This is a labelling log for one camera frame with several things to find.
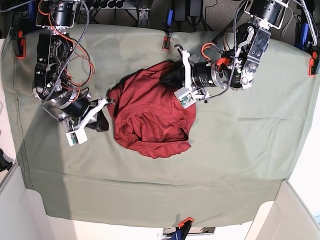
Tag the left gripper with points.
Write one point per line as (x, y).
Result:
(196, 75)

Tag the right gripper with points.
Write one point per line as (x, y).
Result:
(80, 109)

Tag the red long-sleeve T-shirt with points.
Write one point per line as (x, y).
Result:
(147, 117)

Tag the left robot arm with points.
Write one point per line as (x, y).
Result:
(234, 68)

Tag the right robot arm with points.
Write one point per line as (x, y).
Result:
(66, 100)

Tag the blue black centre clamp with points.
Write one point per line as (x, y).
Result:
(168, 31)

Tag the black power adapter left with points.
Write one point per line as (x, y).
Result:
(179, 10)

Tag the black power adapter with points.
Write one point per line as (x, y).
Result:
(179, 10)
(195, 8)

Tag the black power adapter right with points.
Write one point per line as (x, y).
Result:
(195, 8)

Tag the green table cloth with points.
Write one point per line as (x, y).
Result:
(243, 145)

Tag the orange black clamp left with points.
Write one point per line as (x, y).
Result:
(19, 44)

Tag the orange black clamp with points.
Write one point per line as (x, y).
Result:
(19, 44)
(314, 64)

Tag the blue clamp bottom edge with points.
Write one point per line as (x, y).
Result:
(182, 230)

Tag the blue clamp top right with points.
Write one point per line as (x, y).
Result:
(301, 34)

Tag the blue clamp top left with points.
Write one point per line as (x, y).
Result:
(31, 12)

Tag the orange black clamp right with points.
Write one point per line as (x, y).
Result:
(314, 64)

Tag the white bin right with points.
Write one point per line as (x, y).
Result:
(285, 218)

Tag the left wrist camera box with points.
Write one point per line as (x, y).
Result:
(185, 97)

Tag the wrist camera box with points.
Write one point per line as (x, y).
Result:
(76, 137)
(185, 97)

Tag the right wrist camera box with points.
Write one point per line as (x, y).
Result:
(76, 137)

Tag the grey metal bracket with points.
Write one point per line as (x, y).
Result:
(143, 17)

